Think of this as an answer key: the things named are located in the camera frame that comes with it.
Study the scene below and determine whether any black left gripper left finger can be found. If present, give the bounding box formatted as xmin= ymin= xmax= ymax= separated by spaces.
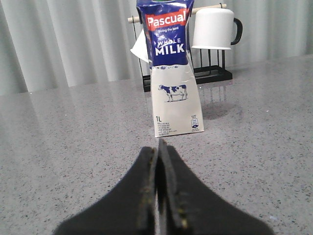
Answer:
xmin=55 ymin=147 xmax=157 ymax=235

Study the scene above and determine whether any white enamel mug black handle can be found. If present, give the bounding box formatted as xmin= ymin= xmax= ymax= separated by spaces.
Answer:
xmin=192 ymin=8 xmax=243 ymax=50

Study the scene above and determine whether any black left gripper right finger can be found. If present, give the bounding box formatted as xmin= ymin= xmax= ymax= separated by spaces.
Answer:
xmin=158 ymin=139 xmax=273 ymax=235

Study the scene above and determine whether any tilted white enamel mug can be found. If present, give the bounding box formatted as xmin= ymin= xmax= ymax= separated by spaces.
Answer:
xmin=130 ymin=30 xmax=149 ymax=63

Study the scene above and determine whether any blue white milk carton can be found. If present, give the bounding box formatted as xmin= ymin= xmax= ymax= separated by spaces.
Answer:
xmin=136 ymin=0 xmax=204 ymax=137

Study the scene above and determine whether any black wire mug rack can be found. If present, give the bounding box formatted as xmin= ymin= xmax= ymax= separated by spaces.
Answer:
xmin=127 ymin=3 xmax=232 ymax=92

